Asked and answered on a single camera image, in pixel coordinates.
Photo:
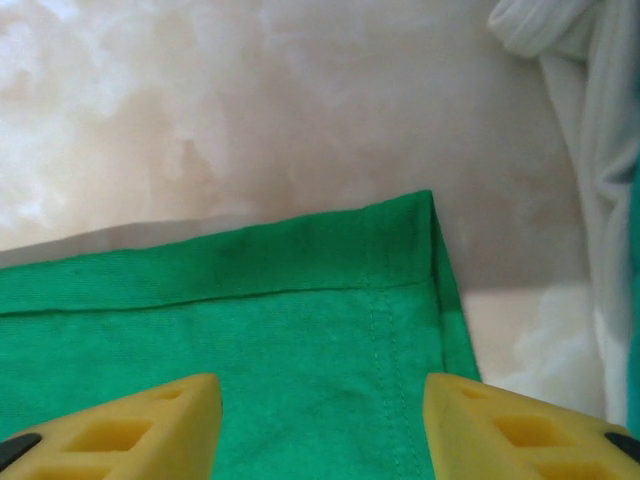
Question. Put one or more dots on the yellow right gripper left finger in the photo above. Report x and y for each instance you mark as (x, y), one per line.
(125, 435)

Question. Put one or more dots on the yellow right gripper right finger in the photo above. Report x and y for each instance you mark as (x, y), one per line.
(520, 435)

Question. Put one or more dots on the green t-shirt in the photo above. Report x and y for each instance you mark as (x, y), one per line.
(250, 360)

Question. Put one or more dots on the white t-shirt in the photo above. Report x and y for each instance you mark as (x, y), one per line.
(595, 150)

